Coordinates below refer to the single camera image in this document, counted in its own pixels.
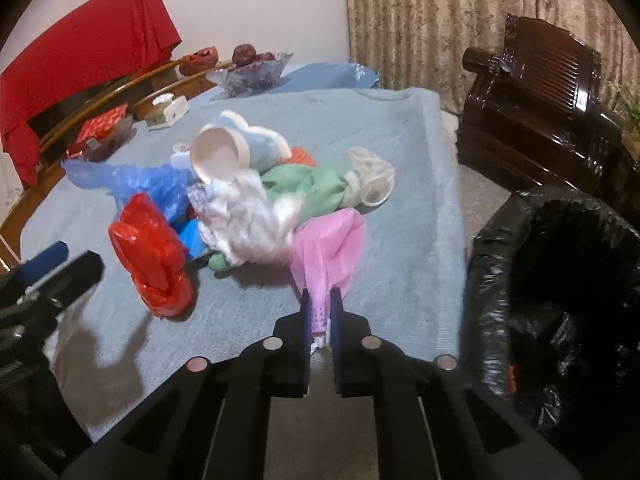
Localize red plastic bag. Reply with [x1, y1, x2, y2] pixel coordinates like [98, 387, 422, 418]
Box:
[178, 46, 219, 77]
[108, 193, 194, 318]

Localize blue plastic bag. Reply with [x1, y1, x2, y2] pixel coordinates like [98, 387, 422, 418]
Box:
[62, 159, 193, 224]

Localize white tissue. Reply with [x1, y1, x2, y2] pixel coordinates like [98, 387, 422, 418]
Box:
[186, 169, 303, 269]

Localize pink foam net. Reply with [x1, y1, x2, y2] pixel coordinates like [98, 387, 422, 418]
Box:
[290, 208, 367, 351]

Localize white blue paper cup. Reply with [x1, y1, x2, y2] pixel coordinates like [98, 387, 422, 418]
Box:
[190, 110, 292, 184]

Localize green rubber glove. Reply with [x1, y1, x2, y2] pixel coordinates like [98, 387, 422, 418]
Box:
[260, 146, 396, 221]
[207, 252, 233, 273]

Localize blue tube with white cap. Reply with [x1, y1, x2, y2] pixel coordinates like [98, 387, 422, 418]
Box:
[171, 219, 209, 260]

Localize alcohol pads box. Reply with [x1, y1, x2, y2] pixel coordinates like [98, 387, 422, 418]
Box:
[169, 143, 192, 171]

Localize black trash bin with bag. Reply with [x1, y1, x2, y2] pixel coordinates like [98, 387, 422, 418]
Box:
[460, 186, 639, 475]

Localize grey-blue tablecloth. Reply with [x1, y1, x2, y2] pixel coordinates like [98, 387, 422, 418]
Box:
[21, 89, 465, 439]

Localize red snack packet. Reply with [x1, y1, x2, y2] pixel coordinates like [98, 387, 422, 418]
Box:
[66, 103, 128, 158]

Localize tissue box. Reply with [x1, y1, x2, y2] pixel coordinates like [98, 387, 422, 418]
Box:
[144, 93, 190, 129]

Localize red cloth over television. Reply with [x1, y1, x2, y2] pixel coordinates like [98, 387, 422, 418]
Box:
[1, 0, 181, 185]

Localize red plastic bag on cabinet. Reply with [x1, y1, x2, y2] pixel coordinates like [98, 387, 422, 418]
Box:
[178, 46, 219, 77]

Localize glass fruit bowl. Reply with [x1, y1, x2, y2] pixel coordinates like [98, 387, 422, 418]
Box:
[205, 53, 294, 98]

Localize orange foam net in pile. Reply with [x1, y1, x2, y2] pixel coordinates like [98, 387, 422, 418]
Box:
[283, 146, 318, 167]

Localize red apples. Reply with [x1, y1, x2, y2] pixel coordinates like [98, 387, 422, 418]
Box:
[232, 44, 276, 67]

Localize dark wooden armchair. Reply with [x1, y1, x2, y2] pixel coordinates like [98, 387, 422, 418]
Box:
[457, 15, 639, 207]

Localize blue cover on side table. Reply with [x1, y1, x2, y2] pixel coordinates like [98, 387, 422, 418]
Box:
[269, 63, 380, 93]

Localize green potted plant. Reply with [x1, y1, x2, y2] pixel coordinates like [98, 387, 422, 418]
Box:
[613, 84, 640, 133]

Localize floral beige curtain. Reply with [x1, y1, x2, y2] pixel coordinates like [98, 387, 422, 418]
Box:
[346, 0, 639, 114]

